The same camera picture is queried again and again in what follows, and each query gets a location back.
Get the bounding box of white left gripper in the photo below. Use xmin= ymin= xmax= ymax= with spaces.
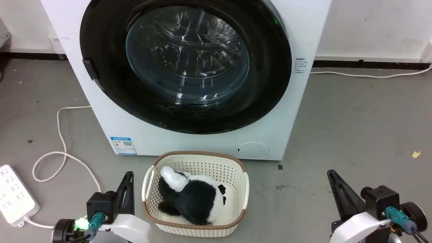
xmin=98 ymin=171 xmax=152 ymax=243

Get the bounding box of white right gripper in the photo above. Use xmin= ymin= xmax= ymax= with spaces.
xmin=327 ymin=169 xmax=392 ymax=243

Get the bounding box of black round glass washer door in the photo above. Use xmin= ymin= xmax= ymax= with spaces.
xmin=80 ymin=0 xmax=293 ymax=134

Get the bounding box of white front-load washing machine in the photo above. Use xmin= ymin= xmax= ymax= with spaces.
xmin=40 ymin=0 xmax=333 ymax=161

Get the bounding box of blue energy label sticker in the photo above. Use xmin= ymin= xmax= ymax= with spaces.
xmin=110 ymin=137 xmax=138 ymax=155

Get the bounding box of black and white plush toy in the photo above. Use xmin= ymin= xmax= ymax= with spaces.
xmin=158 ymin=166 xmax=227 ymax=226

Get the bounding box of round white filter cover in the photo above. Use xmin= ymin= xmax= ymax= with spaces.
xmin=236 ymin=142 xmax=270 ymax=160

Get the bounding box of white brown-rimmed laundry basket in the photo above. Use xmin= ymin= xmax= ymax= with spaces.
xmin=142 ymin=151 xmax=250 ymax=238

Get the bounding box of white power strip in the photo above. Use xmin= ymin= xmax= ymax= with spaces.
xmin=0 ymin=164 xmax=40 ymax=227

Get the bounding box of small text warning sticker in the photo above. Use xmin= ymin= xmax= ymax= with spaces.
xmin=294 ymin=57 xmax=307 ymax=74

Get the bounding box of left teal-plug black cable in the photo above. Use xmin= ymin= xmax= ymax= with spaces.
xmin=62 ymin=212 xmax=106 ymax=243

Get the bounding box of teal-plug black cable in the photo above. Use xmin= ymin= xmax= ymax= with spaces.
xmin=62 ymin=212 xmax=106 ymax=243
xmin=385 ymin=206 xmax=432 ymax=243

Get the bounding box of right teal-plug black cable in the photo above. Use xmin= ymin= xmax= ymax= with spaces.
xmin=385 ymin=206 xmax=432 ymax=243

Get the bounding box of looped white power cable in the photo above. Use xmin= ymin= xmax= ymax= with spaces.
xmin=24 ymin=106 xmax=102 ymax=229

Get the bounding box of thin white floor cable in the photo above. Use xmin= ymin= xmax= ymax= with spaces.
xmin=310 ymin=65 xmax=432 ymax=79

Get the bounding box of black metal bracket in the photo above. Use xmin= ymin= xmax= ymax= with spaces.
xmin=83 ymin=58 xmax=99 ymax=81

